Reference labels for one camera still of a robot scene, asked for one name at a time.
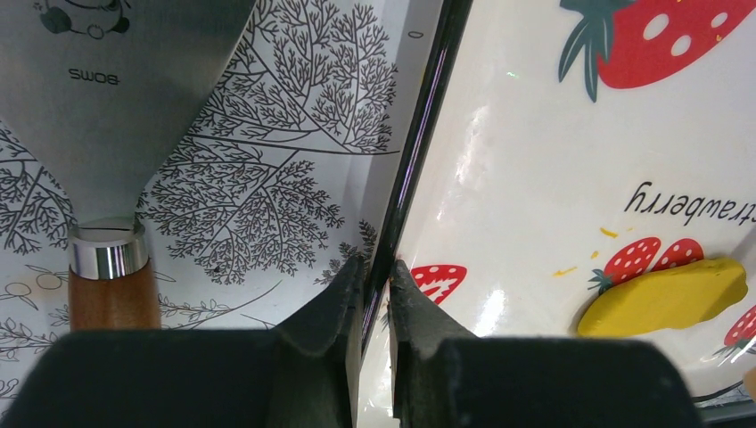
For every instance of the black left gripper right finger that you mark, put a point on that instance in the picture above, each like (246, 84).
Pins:
(443, 375)

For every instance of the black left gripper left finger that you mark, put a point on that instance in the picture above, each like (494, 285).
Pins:
(302, 373)

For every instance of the yellow dough piece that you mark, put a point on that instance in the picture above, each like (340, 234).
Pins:
(673, 298)

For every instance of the strawberry print rectangular tray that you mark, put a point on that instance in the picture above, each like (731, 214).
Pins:
(561, 148)

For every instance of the wooden dough roller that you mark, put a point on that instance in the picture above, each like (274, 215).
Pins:
(749, 383)

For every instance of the floral tablecloth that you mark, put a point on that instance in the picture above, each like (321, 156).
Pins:
(288, 169)

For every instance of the metal scraper wooden handle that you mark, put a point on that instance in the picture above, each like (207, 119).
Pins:
(100, 93)

